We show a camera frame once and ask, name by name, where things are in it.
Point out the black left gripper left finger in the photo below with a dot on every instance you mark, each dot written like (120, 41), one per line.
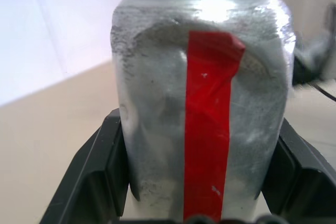
(97, 171)

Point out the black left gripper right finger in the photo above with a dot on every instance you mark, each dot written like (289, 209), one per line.
(304, 182)

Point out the silver jar with red tape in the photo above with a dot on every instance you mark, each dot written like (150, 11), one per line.
(157, 103)

